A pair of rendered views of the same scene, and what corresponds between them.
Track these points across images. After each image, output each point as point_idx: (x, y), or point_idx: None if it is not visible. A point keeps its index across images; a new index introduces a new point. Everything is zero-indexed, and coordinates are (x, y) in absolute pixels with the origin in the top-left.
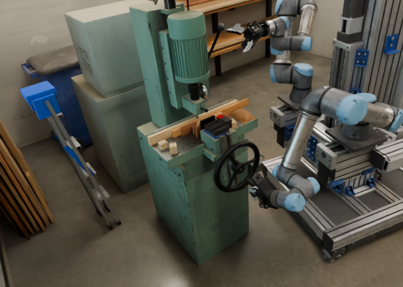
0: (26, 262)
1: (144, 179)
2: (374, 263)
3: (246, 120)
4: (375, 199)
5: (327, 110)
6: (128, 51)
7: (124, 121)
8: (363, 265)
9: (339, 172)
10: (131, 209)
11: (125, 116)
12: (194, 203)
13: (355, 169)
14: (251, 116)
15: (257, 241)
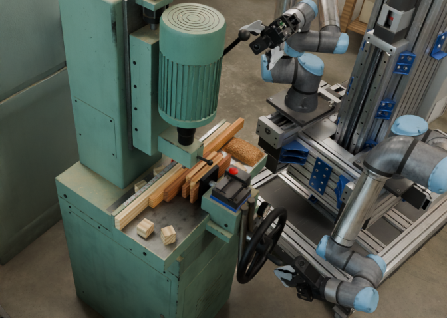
0: None
1: (33, 233)
2: (390, 311)
3: (254, 161)
4: (384, 226)
5: (413, 175)
6: (10, 28)
7: (2, 151)
8: (378, 317)
9: (372, 219)
10: (25, 294)
11: (2, 143)
12: (183, 297)
13: (386, 209)
14: (260, 152)
15: (245, 311)
